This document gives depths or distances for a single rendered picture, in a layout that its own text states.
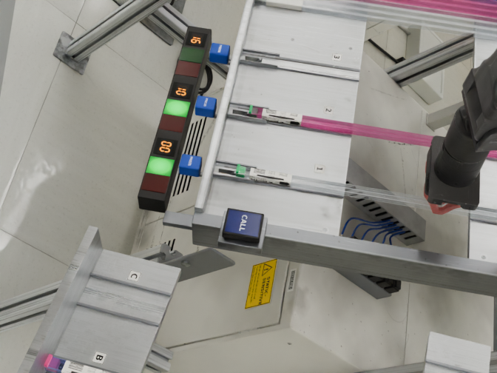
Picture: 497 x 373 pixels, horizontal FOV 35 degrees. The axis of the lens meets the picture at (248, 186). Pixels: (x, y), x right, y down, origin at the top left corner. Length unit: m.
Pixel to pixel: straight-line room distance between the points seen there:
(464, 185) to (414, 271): 0.14
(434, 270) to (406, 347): 0.51
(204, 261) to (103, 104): 1.01
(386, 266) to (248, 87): 0.35
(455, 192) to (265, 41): 0.43
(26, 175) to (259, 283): 0.64
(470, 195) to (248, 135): 0.34
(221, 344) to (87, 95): 0.81
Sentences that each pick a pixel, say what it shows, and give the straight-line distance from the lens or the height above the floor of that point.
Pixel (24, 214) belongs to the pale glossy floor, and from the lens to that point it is 1.81.
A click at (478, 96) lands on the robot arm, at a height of 1.12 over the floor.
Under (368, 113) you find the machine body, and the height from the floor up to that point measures 0.62.
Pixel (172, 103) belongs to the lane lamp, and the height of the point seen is 0.65.
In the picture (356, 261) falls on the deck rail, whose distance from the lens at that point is 1.11.
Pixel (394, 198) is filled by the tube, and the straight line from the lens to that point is 1.14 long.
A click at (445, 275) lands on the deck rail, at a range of 1.12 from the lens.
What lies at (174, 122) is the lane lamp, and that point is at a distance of 1.21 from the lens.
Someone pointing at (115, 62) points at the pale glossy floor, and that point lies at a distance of 2.11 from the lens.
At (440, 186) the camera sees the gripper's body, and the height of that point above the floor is 1.00.
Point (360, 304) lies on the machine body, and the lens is 1.51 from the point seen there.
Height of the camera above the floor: 1.50
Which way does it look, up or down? 41 degrees down
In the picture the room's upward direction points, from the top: 69 degrees clockwise
